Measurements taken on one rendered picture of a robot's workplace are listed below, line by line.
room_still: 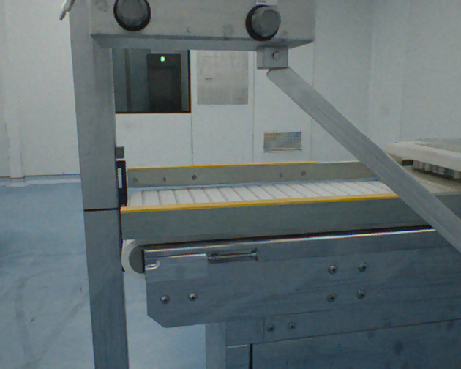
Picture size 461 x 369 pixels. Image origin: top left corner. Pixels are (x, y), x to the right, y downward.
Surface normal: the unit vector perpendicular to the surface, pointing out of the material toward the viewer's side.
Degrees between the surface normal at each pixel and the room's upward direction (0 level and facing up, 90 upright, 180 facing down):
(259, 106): 90
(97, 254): 90
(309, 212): 90
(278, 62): 90
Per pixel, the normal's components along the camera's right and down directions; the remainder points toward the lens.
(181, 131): 0.22, 0.20
